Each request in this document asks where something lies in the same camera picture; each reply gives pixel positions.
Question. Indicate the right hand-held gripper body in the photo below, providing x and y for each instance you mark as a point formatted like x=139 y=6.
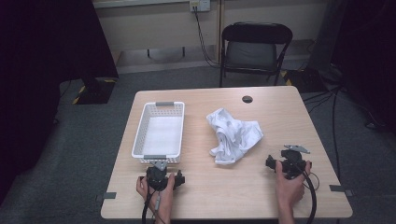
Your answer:
x=292 y=165

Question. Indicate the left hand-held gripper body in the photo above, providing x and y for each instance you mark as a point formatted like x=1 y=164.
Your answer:
x=157 y=179

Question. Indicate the white cloth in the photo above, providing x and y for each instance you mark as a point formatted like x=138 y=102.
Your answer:
x=233 y=137

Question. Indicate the white plastic basket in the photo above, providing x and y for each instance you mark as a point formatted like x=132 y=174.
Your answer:
x=162 y=133

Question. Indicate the person's left hand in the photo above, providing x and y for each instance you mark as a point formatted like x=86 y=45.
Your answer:
x=165 y=200

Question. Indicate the person's right hand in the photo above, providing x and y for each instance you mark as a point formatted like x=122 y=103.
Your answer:
x=289 y=189

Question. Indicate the grey tape strip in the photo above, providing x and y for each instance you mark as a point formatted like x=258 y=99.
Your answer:
x=339 y=188
x=109 y=195

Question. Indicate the black yellow-striped floor box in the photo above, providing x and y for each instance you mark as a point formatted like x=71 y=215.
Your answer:
x=305 y=81

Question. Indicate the black folding chair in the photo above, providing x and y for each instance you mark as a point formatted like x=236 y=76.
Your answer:
x=253 y=53

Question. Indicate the black yellow-striped stand base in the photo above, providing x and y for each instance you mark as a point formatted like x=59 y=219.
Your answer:
x=96 y=91

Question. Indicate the dark curtain with stand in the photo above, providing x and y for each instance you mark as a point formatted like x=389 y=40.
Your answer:
x=367 y=56

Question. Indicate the large black curtain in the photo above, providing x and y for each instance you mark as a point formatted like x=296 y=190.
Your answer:
x=46 y=62

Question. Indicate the white wall socket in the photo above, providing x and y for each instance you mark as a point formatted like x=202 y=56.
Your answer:
x=200 y=5

